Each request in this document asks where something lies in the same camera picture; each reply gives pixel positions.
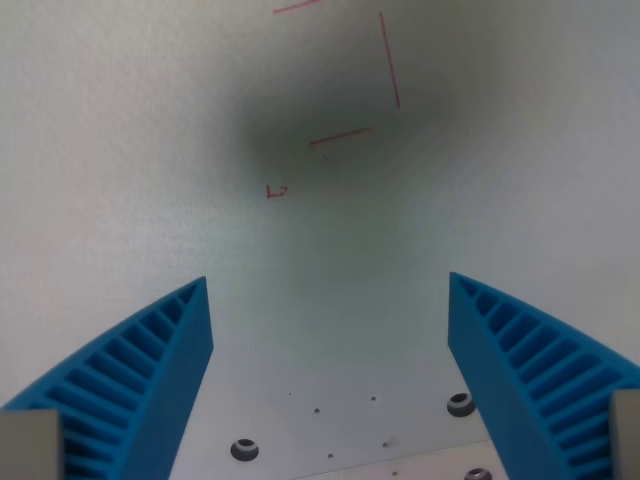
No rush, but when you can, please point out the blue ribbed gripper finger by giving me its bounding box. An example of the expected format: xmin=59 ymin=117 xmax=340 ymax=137
xmin=0 ymin=275 xmax=215 ymax=480
xmin=447 ymin=271 xmax=640 ymax=480

